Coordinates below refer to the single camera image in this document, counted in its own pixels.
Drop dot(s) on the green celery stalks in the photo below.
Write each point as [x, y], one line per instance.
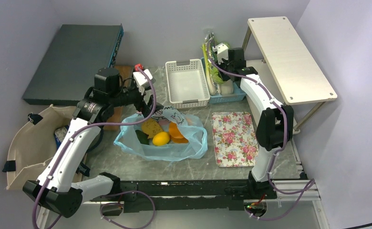
[210, 84]

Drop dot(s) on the blue packaged item in tote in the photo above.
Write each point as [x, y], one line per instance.
[59, 135]

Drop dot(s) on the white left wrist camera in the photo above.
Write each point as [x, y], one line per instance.
[143, 79]

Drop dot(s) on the beige canvas tote bag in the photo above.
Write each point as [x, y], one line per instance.
[34, 145]

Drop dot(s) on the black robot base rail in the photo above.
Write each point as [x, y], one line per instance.
[232, 194]

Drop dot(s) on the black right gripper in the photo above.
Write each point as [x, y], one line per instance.
[224, 62]

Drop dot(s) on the dark green cucumber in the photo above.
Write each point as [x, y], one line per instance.
[142, 137]

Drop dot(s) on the yellow lemon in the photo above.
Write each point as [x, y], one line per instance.
[161, 138]

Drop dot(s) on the white two-tier metal shelf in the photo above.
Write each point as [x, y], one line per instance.
[297, 77]

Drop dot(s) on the green chives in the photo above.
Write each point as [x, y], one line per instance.
[208, 49]

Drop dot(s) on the small green cabbage head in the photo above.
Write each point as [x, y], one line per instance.
[216, 76]

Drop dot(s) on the blue perforated plastic basket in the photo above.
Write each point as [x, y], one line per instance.
[237, 95]

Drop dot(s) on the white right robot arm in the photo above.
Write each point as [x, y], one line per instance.
[275, 122]

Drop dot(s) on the dark grey flat equipment box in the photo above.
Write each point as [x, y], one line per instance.
[73, 58]

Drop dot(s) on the green napa cabbage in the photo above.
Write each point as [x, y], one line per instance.
[226, 87]

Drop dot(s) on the brown potato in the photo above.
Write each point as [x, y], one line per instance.
[151, 127]

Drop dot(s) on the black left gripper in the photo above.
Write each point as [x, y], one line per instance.
[141, 106]

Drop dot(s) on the white perforated plastic basket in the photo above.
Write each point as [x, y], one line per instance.
[187, 84]

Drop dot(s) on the orange pumpkin slice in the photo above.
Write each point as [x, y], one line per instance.
[175, 135]

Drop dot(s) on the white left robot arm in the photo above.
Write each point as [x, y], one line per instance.
[54, 189]

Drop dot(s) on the floral pattern tray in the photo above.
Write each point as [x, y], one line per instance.
[235, 142]

